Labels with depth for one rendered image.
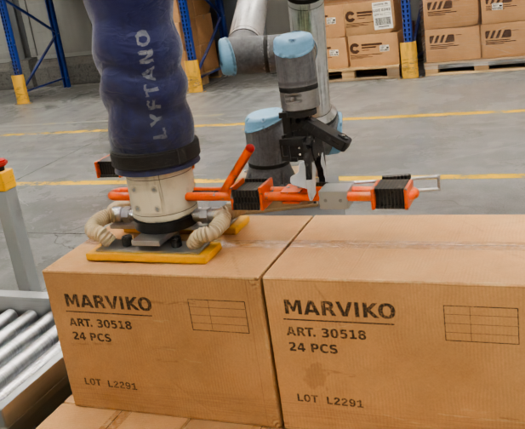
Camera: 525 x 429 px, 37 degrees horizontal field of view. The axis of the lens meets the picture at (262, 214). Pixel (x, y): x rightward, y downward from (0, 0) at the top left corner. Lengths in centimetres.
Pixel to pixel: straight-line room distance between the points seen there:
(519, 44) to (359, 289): 732
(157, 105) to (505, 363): 97
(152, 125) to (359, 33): 746
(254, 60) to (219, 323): 63
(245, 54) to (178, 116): 22
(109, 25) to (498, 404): 120
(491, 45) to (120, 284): 732
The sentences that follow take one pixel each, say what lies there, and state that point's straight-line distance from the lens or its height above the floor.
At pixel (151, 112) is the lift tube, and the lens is 192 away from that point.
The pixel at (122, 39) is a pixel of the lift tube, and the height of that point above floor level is 148.
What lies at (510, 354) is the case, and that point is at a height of 78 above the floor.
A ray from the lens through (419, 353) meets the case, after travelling 177.
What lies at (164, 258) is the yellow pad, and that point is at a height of 96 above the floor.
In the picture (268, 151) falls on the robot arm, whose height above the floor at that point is 97.
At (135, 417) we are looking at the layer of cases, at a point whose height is 54.
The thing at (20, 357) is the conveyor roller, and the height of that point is 55.
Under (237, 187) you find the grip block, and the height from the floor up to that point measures 109.
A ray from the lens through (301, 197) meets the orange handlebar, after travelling 188.
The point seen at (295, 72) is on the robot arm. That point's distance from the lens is 179.
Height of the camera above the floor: 165
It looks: 19 degrees down
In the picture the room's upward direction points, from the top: 8 degrees counter-clockwise
